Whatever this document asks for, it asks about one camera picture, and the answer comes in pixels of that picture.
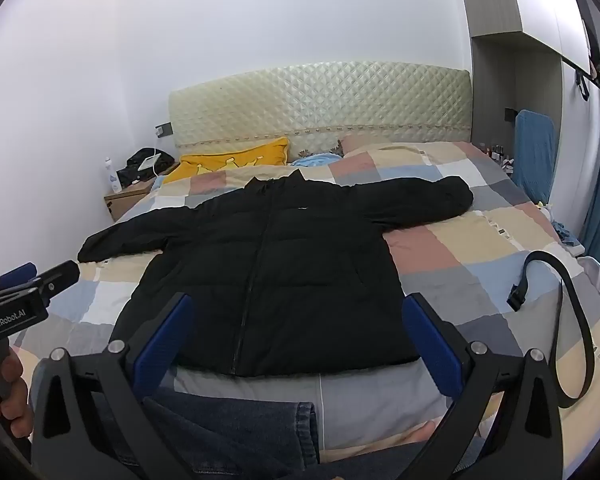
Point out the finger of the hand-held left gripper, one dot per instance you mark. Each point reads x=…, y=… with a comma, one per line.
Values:
x=60, y=275
x=15, y=273

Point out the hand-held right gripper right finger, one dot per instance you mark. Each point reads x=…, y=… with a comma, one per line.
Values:
x=430, y=347

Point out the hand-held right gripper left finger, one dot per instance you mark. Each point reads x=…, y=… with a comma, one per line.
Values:
x=162, y=347

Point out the black puffer jacket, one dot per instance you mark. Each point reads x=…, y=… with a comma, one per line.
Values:
x=280, y=270

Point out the person's left hand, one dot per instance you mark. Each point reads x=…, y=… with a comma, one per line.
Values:
x=12, y=395

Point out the grey bedsheet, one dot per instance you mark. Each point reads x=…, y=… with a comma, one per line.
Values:
x=370, y=400

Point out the checkered patchwork blanket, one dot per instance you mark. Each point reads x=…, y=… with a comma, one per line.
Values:
x=480, y=270

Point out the wooden nightstand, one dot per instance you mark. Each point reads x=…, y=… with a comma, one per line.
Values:
x=127, y=197

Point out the person's blue jeans leg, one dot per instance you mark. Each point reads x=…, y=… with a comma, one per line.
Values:
x=230, y=435

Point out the white bottle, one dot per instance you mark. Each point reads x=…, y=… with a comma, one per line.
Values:
x=112, y=177

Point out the white charger pad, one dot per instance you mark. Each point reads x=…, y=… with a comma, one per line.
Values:
x=147, y=162

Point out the black belt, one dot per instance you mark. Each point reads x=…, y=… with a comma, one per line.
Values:
x=575, y=310

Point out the black bag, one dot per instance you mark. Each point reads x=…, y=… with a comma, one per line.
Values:
x=155, y=157

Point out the crumpled blue cloth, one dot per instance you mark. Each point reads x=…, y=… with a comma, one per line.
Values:
x=567, y=235

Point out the yellow pillow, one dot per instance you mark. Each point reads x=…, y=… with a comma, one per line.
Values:
x=230, y=160

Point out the group of small bottles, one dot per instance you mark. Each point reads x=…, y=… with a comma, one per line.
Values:
x=500, y=156

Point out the blue towel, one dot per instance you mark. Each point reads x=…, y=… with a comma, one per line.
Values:
x=532, y=155

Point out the light blue cloth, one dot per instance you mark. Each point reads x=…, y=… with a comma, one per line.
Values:
x=317, y=160

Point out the floral patterned pillow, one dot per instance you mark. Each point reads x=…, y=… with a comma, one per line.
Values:
x=330, y=149

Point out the cream quilted headboard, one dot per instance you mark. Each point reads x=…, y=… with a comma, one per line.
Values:
x=320, y=100

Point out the grey white wardrobe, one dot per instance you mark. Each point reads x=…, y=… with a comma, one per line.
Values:
x=535, y=5

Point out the grey wall socket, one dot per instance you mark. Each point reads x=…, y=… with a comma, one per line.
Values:
x=163, y=130

